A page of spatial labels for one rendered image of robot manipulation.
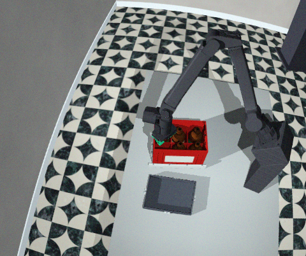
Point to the red crate with dividers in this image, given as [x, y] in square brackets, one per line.
[165, 155]

